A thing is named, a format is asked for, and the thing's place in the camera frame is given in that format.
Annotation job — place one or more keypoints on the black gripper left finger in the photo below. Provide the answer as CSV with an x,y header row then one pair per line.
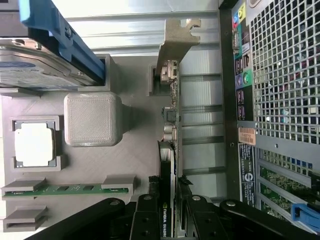
x,y
100,220

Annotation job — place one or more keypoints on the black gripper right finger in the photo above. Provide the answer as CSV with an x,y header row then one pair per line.
x,y
250,222

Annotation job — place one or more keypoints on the green RAM stick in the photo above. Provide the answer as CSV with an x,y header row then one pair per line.
x,y
65,190

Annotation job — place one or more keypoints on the blue card retention latch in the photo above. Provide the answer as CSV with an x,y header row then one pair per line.
x,y
305,217

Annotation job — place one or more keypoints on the silver CPU chip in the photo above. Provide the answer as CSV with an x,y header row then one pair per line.
x,y
33,145

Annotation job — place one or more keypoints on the gray plastic parts rack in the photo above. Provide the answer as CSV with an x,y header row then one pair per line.
x,y
90,120

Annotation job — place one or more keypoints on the open black PC case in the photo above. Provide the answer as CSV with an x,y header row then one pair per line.
x,y
275,75

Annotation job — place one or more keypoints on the hard disk with blue bracket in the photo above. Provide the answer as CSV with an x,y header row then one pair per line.
x,y
37,65

